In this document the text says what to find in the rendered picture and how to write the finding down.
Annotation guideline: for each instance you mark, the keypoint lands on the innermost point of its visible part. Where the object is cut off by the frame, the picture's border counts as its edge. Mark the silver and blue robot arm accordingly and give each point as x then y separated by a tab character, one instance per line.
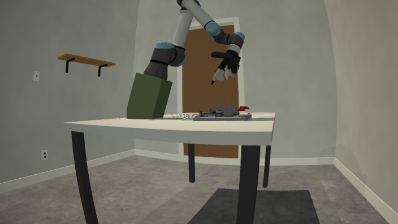
172	54

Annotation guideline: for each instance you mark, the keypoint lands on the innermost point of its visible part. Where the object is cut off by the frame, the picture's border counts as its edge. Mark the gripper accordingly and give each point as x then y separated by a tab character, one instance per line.
229	65

